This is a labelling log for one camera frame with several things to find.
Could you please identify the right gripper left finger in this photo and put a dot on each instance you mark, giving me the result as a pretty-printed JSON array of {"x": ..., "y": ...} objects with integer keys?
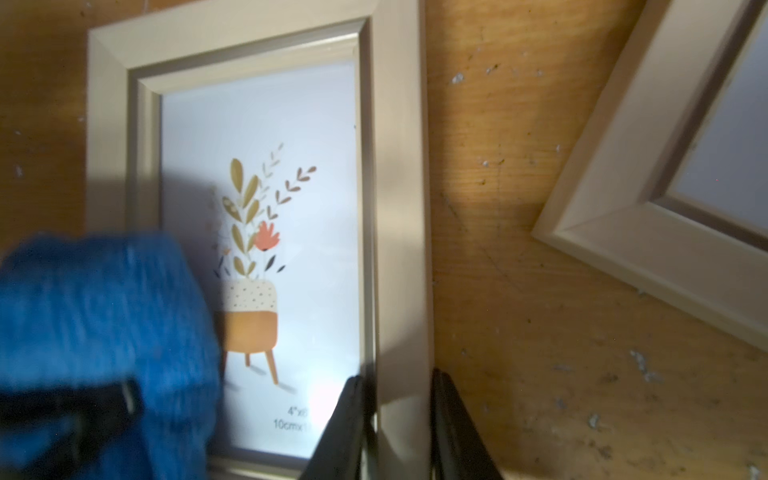
[{"x": 339, "y": 452}]

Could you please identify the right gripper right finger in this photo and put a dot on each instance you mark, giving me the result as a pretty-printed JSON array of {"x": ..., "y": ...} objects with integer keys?
[{"x": 458, "y": 451}]

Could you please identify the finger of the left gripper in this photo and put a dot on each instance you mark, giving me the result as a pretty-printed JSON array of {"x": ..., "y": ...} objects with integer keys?
[{"x": 78, "y": 423}]

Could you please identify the blue microfiber cloth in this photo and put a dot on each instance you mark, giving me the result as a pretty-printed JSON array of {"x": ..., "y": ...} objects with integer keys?
[{"x": 99, "y": 310}]

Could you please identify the cream picture frame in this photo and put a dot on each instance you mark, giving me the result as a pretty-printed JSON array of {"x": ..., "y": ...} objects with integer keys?
[
  {"x": 612, "y": 206},
  {"x": 283, "y": 144}
]

